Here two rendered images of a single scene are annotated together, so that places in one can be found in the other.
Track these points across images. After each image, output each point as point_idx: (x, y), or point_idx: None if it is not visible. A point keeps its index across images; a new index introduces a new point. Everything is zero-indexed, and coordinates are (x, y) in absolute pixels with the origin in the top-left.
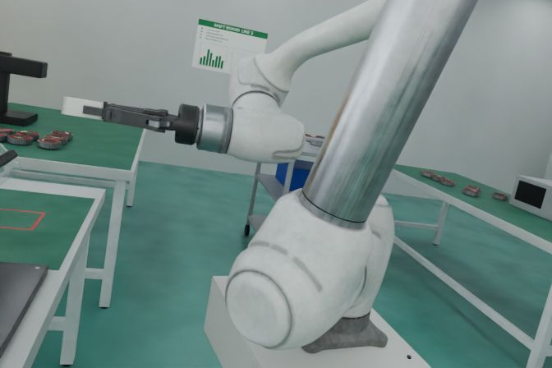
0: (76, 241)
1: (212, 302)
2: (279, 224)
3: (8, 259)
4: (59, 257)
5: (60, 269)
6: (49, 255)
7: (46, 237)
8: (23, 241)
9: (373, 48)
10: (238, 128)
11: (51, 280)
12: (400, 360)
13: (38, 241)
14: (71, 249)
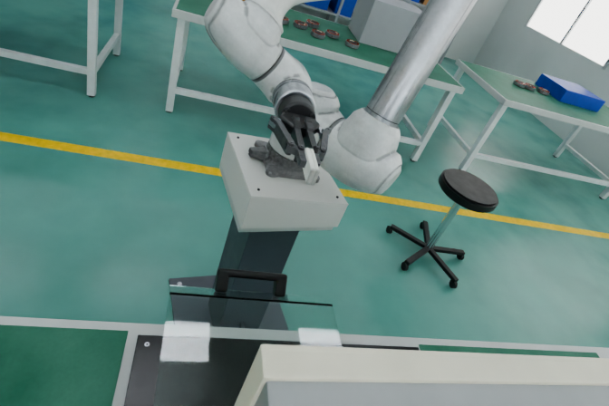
0: (19, 322)
1: (256, 208)
2: (391, 141)
3: (93, 391)
4: (88, 334)
5: (126, 330)
6: (82, 346)
7: (0, 362)
8: (16, 390)
9: (439, 47)
10: None
11: (156, 334)
12: None
13: (19, 370)
14: (54, 324)
